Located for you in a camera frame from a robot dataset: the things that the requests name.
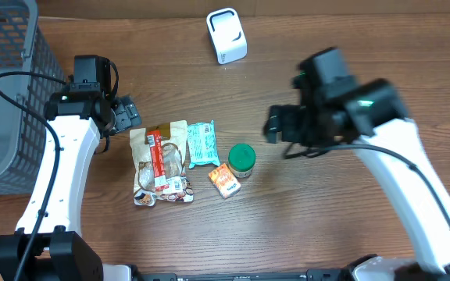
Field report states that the red snack stick packet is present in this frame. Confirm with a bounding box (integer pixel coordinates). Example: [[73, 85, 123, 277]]
[[146, 130, 169, 191]]

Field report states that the brown clear snack bag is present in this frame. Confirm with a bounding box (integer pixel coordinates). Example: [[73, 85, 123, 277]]
[[130, 120, 194, 207]]

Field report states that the green lid jar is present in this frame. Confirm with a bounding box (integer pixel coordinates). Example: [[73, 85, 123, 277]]
[[228, 144, 256, 178]]

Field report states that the teal snack packet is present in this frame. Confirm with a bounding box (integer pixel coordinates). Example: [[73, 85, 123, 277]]
[[187, 120, 220, 169]]

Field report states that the orange small carton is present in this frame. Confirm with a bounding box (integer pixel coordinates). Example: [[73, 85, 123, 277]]
[[209, 163, 241, 199]]

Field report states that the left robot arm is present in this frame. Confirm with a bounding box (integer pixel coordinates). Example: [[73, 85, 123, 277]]
[[0, 55, 141, 280]]

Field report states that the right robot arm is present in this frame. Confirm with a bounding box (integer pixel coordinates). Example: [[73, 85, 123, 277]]
[[263, 47, 450, 280]]

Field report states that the white barcode scanner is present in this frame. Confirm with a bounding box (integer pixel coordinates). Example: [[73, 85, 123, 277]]
[[206, 8, 248, 65]]

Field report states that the grey plastic mesh basket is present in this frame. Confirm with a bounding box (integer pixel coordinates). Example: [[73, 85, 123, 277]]
[[0, 1, 65, 195]]

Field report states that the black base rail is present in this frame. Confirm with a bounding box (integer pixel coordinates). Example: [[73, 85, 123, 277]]
[[103, 264, 353, 281]]

